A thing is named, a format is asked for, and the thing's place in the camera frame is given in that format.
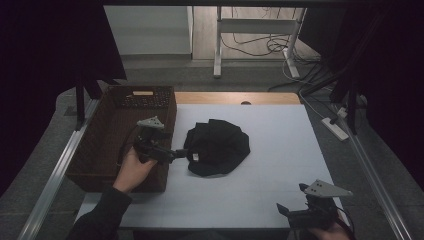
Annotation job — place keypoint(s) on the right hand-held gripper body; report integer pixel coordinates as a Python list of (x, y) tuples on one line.
[(316, 213)]

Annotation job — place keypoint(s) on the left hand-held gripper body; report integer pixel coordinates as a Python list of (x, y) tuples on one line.
[(151, 148)]

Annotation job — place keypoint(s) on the black cloth with white tag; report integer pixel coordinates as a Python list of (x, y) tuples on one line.
[(220, 146)]

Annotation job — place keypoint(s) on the brown woven basket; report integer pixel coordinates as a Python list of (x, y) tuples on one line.
[(100, 150)]

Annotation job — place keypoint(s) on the person's right hand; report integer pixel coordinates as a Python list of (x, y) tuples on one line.
[(330, 234)]

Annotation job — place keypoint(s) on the person's left hand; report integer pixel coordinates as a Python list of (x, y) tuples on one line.
[(133, 173)]

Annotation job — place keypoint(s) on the white table mat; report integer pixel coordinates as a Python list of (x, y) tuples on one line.
[(283, 166)]

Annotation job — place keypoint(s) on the white power strip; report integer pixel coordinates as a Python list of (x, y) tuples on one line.
[(335, 129)]

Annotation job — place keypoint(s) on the black metal stand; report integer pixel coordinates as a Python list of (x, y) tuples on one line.
[(351, 106), (80, 106)]

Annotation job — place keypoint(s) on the black curtain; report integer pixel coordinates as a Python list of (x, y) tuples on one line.
[(40, 83), (393, 83)]

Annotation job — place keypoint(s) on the aluminium rail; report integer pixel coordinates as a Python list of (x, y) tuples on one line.
[(56, 173), (373, 180)]

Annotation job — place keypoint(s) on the white metal desk frame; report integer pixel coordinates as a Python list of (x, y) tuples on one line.
[(256, 25)]

